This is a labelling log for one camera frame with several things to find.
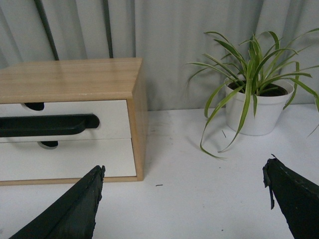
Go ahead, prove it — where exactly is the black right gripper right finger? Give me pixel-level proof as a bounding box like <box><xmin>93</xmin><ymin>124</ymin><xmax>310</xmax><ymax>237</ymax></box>
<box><xmin>263</xmin><ymin>157</ymin><xmax>319</xmax><ymax>239</ymax></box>

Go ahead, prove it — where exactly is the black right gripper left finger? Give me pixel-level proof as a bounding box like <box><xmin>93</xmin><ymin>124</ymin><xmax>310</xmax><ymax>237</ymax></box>
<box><xmin>11</xmin><ymin>165</ymin><xmax>105</xmax><ymax>239</ymax></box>

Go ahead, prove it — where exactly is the black drawer handle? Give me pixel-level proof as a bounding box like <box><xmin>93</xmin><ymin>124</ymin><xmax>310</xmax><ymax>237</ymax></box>
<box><xmin>0</xmin><ymin>114</ymin><xmax>100</xmax><ymax>137</ymax></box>

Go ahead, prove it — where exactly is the white top drawer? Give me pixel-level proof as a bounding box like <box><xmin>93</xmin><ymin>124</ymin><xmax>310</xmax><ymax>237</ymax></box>
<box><xmin>0</xmin><ymin>100</ymin><xmax>131</xmax><ymax>143</ymax></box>

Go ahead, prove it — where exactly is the white drawer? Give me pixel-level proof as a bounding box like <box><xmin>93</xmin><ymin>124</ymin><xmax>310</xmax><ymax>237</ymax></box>
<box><xmin>0</xmin><ymin>139</ymin><xmax>136</xmax><ymax>181</ymax></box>
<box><xmin>0</xmin><ymin>100</ymin><xmax>131</xmax><ymax>143</ymax></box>

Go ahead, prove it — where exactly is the white bottom drawer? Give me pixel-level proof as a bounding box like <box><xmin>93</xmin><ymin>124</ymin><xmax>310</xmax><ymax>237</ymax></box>
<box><xmin>0</xmin><ymin>139</ymin><xmax>136</xmax><ymax>181</ymax></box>

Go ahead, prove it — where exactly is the wooden drawer cabinet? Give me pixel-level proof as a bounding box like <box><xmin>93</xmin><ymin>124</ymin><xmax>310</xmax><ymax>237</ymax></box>
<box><xmin>0</xmin><ymin>58</ymin><xmax>148</xmax><ymax>186</ymax></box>

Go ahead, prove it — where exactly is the white plant pot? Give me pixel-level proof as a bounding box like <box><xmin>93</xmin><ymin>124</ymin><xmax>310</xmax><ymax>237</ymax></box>
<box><xmin>226</xmin><ymin>80</ymin><xmax>294</xmax><ymax>136</ymax></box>

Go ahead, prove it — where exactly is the green spider plant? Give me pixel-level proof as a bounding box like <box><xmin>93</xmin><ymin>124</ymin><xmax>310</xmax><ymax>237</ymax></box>
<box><xmin>185</xmin><ymin>27</ymin><xmax>319</xmax><ymax>159</ymax></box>

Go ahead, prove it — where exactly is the grey curtain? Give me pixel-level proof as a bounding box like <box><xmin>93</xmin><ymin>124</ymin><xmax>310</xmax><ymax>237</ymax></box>
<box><xmin>0</xmin><ymin>0</ymin><xmax>319</xmax><ymax>111</ymax></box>

